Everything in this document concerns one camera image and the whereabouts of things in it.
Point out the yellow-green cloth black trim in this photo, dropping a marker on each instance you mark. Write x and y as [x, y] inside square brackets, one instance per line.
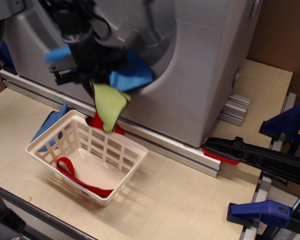
[109, 104]

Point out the blue Irwin clamp upper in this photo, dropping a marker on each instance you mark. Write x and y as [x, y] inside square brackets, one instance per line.
[287, 122]

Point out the blue clamp handle lower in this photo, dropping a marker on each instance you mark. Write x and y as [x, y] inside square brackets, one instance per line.
[269, 212]

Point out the black red bar clamp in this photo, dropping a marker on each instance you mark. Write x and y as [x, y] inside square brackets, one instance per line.
[273, 164]

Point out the blue clamp far left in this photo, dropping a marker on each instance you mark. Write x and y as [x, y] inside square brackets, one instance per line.
[6, 62]

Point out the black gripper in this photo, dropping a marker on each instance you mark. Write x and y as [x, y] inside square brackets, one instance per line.
[85, 61]

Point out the short aluminium extrusion piece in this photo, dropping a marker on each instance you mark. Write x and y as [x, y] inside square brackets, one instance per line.
[235, 109]

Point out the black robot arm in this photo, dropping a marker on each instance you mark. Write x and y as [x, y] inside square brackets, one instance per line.
[72, 17]

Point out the large blue cloth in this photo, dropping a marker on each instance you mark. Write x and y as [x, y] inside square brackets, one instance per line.
[137, 75]

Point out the white plastic laundry basket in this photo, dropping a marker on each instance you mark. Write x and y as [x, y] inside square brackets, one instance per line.
[97, 163]

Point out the aluminium extrusion rail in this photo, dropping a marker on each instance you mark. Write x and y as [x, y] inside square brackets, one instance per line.
[188, 155]

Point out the red cloth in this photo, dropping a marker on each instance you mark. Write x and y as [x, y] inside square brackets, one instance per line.
[96, 122]

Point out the black table frame bar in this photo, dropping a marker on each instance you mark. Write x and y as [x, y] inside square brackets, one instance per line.
[21, 220]

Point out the grey toy washing machine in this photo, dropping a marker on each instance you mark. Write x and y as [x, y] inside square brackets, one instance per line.
[195, 49]

